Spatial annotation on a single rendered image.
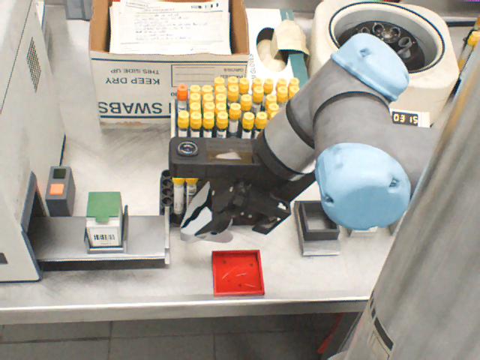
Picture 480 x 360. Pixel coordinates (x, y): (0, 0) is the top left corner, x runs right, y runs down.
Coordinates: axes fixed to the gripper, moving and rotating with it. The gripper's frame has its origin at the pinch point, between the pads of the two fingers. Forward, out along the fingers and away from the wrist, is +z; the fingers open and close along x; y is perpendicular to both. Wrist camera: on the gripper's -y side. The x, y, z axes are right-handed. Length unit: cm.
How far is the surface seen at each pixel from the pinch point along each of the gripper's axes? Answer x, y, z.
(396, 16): 42, 31, -25
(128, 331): 28, 33, 87
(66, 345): 24, 19, 96
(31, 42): 17.0, -24.8, -5.8
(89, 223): -1.7, -12.2, 1.6
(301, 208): 4.8, 15.8, -7.1
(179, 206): 4.7, 0.1, 0.8
